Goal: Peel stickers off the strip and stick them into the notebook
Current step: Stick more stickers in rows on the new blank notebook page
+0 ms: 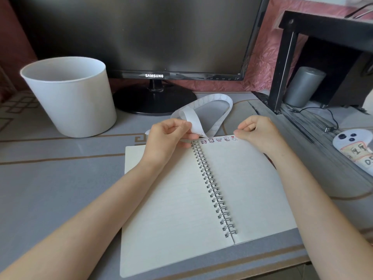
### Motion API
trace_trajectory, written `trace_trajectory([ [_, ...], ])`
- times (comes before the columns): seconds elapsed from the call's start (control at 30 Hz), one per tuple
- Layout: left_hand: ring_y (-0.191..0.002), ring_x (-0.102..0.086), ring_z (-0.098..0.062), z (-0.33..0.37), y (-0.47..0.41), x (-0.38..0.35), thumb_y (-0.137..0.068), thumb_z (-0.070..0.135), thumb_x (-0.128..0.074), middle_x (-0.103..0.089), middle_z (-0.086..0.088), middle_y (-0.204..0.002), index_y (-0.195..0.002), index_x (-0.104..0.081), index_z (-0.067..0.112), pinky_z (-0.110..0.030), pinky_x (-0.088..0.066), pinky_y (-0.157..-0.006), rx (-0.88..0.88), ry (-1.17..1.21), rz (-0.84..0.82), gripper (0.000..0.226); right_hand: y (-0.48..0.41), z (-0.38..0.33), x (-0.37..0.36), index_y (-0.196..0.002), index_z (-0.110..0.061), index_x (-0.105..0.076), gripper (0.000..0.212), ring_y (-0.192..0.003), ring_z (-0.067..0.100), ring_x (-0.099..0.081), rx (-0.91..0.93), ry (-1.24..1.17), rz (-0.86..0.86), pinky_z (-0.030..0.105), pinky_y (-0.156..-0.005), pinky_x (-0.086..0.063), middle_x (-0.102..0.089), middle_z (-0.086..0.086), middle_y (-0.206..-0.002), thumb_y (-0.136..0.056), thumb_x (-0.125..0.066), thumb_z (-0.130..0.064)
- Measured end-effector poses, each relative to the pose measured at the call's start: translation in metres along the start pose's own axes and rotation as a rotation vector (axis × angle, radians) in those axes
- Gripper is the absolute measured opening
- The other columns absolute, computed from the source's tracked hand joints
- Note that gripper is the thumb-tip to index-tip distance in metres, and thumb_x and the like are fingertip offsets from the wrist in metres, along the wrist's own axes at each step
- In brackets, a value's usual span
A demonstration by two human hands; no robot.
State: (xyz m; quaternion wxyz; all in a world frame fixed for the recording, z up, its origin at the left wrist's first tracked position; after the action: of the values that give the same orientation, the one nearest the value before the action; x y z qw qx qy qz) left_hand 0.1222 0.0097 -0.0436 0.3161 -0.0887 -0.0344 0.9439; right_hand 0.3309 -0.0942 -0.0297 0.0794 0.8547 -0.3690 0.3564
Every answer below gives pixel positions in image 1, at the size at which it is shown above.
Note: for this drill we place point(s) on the person's left hand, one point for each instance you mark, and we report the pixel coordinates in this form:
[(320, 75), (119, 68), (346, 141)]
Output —
[(160, 142)]

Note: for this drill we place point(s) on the person's right hand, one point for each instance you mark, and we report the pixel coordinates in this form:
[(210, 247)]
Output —
[(265, 134)]

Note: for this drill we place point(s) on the white sticker strip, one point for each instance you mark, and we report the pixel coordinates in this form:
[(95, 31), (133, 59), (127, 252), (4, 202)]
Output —
[(215, 97)]

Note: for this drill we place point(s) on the cream spiral notebook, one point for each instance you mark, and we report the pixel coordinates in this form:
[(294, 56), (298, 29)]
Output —
[(172, 209)]

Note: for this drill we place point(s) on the person's right forearm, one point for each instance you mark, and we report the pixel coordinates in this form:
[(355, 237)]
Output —
[(323, 212)]

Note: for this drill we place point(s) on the person's left forearm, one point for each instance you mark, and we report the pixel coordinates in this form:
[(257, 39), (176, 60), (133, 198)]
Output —
[(84, 227)]

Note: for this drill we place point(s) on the grey cylindrical speaker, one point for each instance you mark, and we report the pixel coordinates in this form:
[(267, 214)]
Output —
[(304, 87)]

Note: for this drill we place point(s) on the black plug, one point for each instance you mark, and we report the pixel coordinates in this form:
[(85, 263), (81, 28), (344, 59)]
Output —
[(329, 129)]

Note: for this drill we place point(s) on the white labelled VR controller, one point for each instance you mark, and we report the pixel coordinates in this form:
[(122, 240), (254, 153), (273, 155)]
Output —
[(352, 148)]

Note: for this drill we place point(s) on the white plastic waste bin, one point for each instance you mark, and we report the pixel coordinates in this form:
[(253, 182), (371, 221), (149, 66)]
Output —
[(73, 107)]

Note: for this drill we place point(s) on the grey patterned desk mat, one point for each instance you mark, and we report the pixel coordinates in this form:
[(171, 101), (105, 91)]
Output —
[(58, 183)]

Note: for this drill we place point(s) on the black computer monitor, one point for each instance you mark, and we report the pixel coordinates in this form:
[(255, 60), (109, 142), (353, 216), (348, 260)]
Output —
[(140, 32)]

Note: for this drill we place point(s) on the brown floral curtain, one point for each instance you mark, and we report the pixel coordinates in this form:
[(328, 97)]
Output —
[(5, 84)]

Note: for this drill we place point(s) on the black shelf frame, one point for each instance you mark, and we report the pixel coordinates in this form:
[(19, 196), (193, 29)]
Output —
[(281, 72)]

